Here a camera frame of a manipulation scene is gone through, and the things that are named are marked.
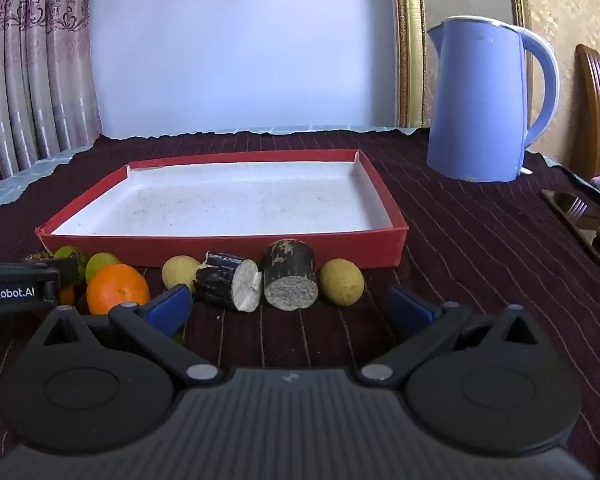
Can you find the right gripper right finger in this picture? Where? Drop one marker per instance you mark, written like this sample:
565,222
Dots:
428,328

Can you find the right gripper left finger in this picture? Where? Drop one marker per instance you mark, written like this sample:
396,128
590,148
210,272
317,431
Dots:
151,328

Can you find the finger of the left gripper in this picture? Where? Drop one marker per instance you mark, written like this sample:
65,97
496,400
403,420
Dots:
69,279

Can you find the green tomato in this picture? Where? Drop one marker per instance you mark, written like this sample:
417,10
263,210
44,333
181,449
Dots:
97,262
69,251

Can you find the orange mandarin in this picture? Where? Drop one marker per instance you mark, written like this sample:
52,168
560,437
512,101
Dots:
116,284

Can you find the yellow longan fruit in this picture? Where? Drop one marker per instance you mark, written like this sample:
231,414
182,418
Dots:
342,282
180,270

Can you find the dark sugarcane piece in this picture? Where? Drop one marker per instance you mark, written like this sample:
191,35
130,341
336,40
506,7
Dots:
229,282
289,275

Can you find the light blue checked sheet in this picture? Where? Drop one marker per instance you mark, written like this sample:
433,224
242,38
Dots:
12,187

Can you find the red shallow box tray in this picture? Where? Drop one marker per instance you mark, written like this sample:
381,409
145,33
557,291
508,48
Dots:
150,210

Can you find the pink patterned curtain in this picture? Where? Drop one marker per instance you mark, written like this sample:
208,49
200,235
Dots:
48,101

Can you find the blue electric kettle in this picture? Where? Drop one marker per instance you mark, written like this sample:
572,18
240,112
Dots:
480,125

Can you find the wooden headboard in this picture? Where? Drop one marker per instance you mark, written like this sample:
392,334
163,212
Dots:
585,157

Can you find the gold picture frame moulding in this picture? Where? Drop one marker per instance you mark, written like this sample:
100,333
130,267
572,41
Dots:
411,62

